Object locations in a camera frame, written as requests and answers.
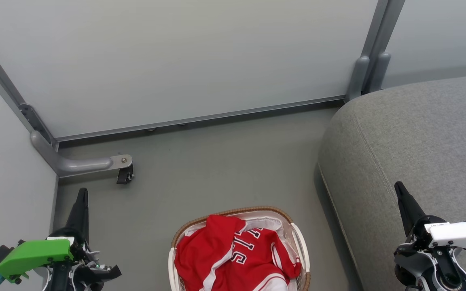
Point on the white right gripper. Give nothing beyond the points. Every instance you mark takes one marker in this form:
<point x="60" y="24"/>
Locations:
<point x="459" y="235"/>

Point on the grey fabric sofa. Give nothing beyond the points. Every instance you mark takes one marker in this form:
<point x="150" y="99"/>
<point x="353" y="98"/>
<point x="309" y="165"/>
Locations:
<point x="411" y="141"/>

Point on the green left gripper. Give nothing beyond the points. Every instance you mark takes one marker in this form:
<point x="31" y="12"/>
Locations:
<point x="34" y="252"/>

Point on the grey double partition post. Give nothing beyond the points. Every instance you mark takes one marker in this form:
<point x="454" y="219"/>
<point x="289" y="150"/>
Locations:
<point x="372" y="52"/>

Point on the red basketball jersey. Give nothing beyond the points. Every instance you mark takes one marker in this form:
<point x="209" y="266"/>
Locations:
<point x="217" y="250"/>

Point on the grey corner partition post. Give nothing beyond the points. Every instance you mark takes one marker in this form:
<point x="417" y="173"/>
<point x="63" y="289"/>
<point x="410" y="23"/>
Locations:
<point x="2" y="79"/>

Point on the black caster wheel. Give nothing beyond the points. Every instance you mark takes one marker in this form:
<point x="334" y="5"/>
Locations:
<point x="125" y="176"/>

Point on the grey metal partition foot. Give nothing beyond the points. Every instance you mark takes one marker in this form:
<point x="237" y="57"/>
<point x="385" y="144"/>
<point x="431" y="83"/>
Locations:
<point x="79" y="165"/>

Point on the grey partition base rail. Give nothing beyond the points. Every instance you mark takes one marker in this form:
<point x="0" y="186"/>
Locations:
<point x="200" y="119"/>

